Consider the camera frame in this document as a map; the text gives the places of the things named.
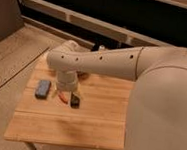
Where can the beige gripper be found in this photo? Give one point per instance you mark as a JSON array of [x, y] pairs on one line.
[[66, 81]]

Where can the beige ceramic cup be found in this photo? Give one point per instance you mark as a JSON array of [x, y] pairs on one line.
[[71, 45]]

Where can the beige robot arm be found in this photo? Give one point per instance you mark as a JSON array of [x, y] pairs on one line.
[[157, 106]]

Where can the orange carrot toy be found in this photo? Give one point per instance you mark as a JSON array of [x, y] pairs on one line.
[[62, 97]]

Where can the blue-grey sponge block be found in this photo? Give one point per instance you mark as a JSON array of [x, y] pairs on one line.
[[42, 90]]

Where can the black rectangular object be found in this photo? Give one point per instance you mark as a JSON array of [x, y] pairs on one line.
[[74, 101]]

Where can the wooden table board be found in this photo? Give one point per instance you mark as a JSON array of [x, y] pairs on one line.
[[99, 122]]

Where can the dark cabinet on left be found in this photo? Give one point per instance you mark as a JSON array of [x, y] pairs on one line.
[[10, 18]]

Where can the white metal rail frame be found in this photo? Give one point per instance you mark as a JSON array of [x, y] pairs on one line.
[[73, 25]]

